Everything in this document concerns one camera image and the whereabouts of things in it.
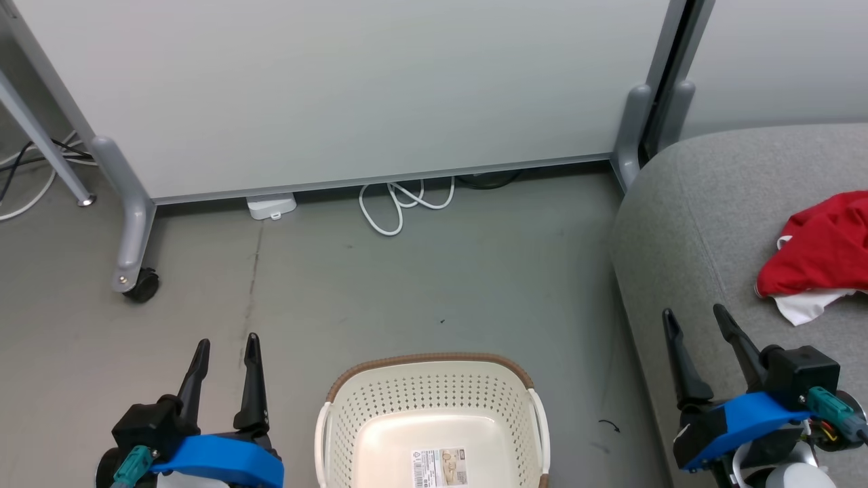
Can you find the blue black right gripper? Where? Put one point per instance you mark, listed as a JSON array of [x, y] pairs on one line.
[[739, 420]]

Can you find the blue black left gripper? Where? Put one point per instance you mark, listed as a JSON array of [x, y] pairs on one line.
[[224, 461]]

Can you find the red garment with white tag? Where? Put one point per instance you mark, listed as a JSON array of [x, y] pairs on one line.
[[827, 251]]

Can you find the cream perforated laundry basket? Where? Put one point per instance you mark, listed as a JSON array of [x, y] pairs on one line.
[[434, 420]]

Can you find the printed basket sticker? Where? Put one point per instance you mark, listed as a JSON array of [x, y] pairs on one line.
[[439, 468]]

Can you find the grey fabric sofa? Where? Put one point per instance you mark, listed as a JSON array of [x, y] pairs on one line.
[[712, 237]]

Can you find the black caster wheel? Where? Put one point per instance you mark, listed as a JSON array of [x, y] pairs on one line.
[[144, 286]]

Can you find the curved grey partition leg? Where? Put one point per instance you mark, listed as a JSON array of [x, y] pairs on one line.
[[132, 224]]

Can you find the white power adapter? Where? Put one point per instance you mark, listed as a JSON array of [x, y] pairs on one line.
[[271, 205]]

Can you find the grey partition foot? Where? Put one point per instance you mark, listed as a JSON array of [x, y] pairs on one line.
[[632, 129], [675, 115]]

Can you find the thin metal table leg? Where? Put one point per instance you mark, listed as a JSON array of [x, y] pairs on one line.
[[47, 146]]

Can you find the narrow white partition panel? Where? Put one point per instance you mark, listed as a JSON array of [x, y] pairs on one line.
[[780, 61]]

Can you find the wide white partition panel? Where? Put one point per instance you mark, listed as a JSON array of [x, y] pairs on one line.
[[339, 88]]

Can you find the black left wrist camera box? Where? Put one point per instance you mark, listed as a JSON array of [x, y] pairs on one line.
[[146, 423]]

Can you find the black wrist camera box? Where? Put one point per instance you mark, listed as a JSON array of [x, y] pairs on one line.
[[803, 369], [146, 423]]

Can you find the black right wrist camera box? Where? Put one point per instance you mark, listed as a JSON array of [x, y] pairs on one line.
[[803, 369]]

